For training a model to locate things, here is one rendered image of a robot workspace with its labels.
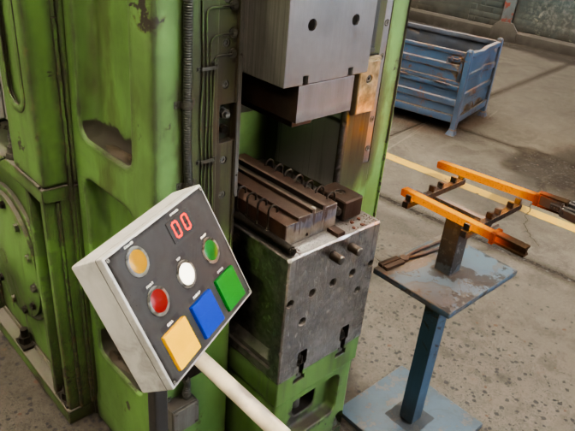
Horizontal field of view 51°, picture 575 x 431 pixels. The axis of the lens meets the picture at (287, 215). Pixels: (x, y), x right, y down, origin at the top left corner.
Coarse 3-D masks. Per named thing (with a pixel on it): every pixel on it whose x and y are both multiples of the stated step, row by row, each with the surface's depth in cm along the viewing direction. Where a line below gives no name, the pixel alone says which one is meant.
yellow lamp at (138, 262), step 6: (132, 252) 109; (138, 252) 110; (132, 258) 109; (138, 258) 110; (144, 258) 111; (132, 264) 108; (138, 264) 110; (144, 264) 111; (138, 270) 109; (144, 270) 111
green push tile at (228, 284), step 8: (224, 272) 130; (232, 272) 132; (216, 280) 127; (224, 280) 129; (232, 280) 132; (216, 288) 128; (224, 288) 129; (232, 288) 131; (240, 288) 134; (224, 296) 128; (232, 296) 131; (240, 296) 133; (224, 304) 129; (232, 304) 130
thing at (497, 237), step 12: (408, 192) 187; (420, 204) 185; (432, 204) 181; (444, 216) 179; (456, 216) 176; (468, 216) 176; (480, 228) 171; (492, 228) 171; (492, 240) 168; (504, 240) 167; (516, 240) 165; (516, 252) 164
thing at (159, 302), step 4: (152, 292) 111; (156, 292) 112; (160, 292) 113; (164, 292) 114; (152, 296) 111; (156, 296) 112; (160, 296) 113; (164, 296) 114; (152, 300) 111; (156, 300) 111; (160, 300) 112; (164, 300) 113; (152, 304) 111; (156, 304) 111; (160, 304) 112; (164, 304) 113; (156, 308) 111; (160, 308) 112; (164, 308) 113; (160, 312) 112
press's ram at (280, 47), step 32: (256, 0) 139; (288, 0) 131; (320, 0) 137; (352, 0) 144; (256, 32) 142; (288, 32) 134; (320, 32) 141; (352, 32) 149; (256, 64) 145; (288, 64) 138; (320, 64) 145; (352, 64) 153
